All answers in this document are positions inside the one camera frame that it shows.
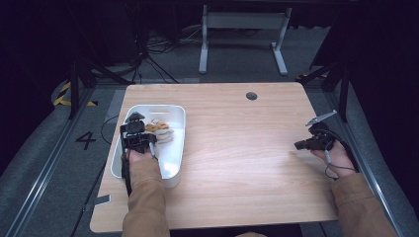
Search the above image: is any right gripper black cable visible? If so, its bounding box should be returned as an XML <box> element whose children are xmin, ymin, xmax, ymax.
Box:
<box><xmin>321</xmin><ymin>128</ymin><xmax>361</xmax><ymax>181</ymax></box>

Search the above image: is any bundle of black floor cables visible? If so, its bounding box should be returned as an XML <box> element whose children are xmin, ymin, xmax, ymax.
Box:
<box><xmin>129</xmin><ymin>25</ymin><xmax>203</xmax><ymax>85</ymax></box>

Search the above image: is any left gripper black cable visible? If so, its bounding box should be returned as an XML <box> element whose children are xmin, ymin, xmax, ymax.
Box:
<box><xmin>120</xmin><ymin>124</ymin><xmax>133</xmax><ymax>198</ymax></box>

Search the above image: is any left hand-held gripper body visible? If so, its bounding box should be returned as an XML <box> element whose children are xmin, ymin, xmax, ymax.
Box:
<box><xmin>120</xmin><ymin>111</ymin><xmax>158</xmax><ymax>155</ymax></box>

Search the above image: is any person's left hand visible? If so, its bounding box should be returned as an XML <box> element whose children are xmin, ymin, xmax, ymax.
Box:
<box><xmin>126</xmin><ymin>143</ymin><xmax>160</xmax><ymax>165</ymax></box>

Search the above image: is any person's right hand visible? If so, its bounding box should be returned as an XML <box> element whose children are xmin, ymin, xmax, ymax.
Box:
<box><xmin>309</xmin><ymin>140</ymin><xmax>358</xmax><ymax>179</ymax></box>

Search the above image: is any grey metal table frame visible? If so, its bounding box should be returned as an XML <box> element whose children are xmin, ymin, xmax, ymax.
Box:
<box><xmin>198</xmin><ymin>4</ymin><xmax>293</xmax><ymax>76</ymax></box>

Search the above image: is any white plastic basin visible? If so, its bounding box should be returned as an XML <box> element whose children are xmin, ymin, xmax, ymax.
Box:
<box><xmin>110</xmin><ymin>104</ymin><xmax>187</xmax><ymax>189</ymax></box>

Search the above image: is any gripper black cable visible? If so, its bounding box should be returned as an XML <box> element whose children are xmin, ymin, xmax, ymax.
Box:
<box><xmin>120</xmin><ymin>124</ymin><xmax>133</xmax><ymax>198</ymax></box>
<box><xmin>321</xmin><ymin>128</ymin><xmax>361</xmax><ymax>181</ymax></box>

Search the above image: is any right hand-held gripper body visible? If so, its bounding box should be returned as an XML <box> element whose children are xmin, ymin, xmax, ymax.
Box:
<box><xmin>304</xmin><ymin>110</ymin><xmax>338</xmax><ymax>151</ymax></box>

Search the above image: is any black metal stand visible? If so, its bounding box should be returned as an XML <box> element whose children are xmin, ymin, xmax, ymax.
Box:
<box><xmin>295</xmin><ymin>60</ymin><xmax>351</xmax><ymax>123</ymax></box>
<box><xmin>66</xmin><ymin>57</ymin><xmax>133</xmax><ymax>120</ymax></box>

